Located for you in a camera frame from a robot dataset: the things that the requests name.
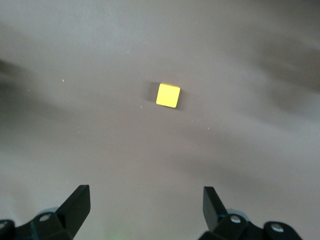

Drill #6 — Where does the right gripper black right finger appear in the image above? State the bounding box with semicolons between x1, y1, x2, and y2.
199;186;305;240

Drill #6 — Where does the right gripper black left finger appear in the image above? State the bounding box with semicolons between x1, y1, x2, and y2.
0;184;91;240

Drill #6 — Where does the yellow cube block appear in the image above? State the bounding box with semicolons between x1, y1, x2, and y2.
155;82;182;109

